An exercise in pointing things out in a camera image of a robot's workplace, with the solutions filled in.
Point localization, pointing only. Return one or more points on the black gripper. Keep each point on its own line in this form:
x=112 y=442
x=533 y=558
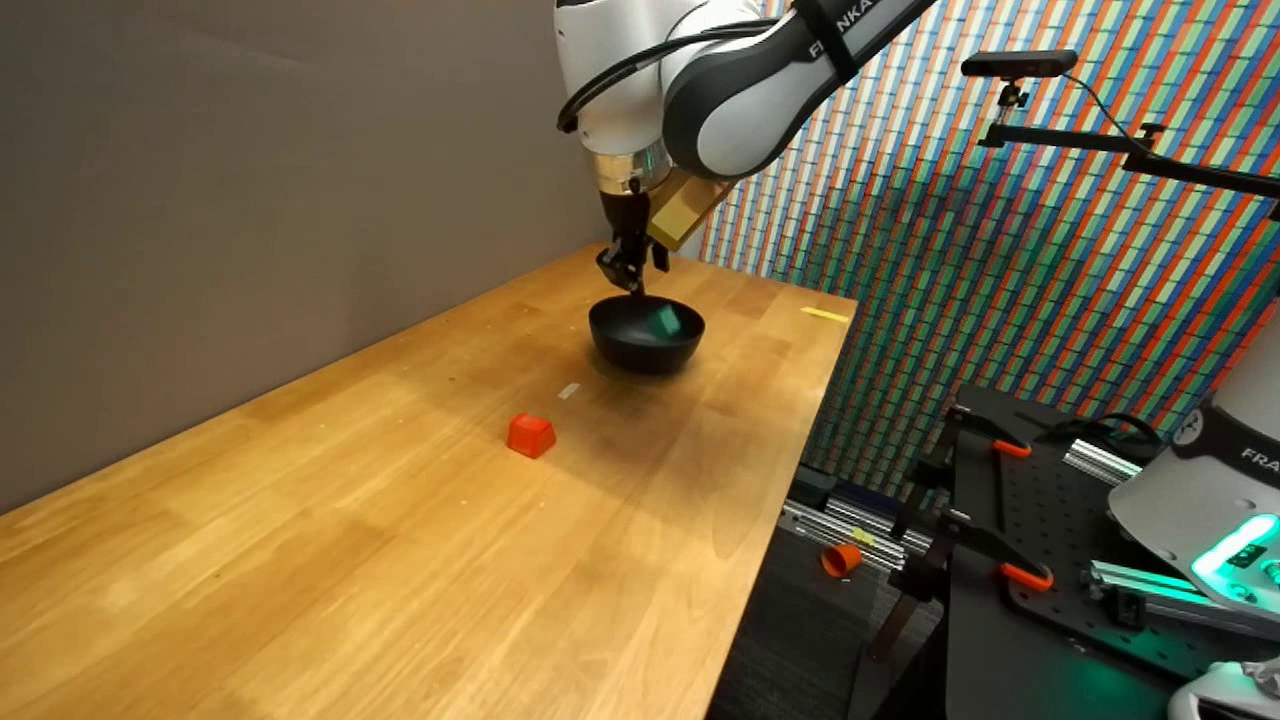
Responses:
x=625 y=217

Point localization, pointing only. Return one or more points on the green building block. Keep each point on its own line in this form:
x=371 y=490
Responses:
x=667 y=323

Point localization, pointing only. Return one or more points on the white robot base green light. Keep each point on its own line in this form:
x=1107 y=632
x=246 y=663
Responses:
x=1204 y=494

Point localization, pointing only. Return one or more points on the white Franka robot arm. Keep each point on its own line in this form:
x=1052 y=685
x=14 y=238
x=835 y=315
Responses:
x=720 y=81

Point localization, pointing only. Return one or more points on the black bowl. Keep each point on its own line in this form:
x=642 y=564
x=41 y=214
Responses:
x=647 y=343

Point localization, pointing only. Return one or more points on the orange building block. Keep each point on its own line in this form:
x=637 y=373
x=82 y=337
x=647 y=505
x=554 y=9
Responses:
x=528 y=435

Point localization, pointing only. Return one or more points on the small white tape piece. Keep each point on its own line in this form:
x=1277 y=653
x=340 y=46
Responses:
x=569 y=389

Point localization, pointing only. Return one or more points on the pale yellow tape piece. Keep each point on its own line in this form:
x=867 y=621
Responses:
x=826 y=315

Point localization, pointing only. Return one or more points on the orange cone-shaped cap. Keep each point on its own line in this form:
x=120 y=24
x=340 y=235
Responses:
x=843 y=558

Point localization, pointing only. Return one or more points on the silver aluminium extrusion bar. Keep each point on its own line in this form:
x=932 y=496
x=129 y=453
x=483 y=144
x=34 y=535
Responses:
x=1110 y=463

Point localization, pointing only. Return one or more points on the green-lit aluminium extrusion bar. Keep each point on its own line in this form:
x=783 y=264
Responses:
x=1165 y=585

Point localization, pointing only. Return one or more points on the tan wrist camera mount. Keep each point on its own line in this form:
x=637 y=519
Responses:
x=690 y=209

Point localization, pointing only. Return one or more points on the aluminium extrusion rail bundle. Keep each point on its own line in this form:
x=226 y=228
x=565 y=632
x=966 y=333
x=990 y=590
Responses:
x=853 y=524

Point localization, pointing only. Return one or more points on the black exterior camera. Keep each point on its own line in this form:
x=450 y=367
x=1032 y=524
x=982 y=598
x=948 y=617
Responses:
x=1017 y=61

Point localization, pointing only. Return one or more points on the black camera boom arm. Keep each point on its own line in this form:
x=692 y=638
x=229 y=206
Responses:
x=1135 y=144

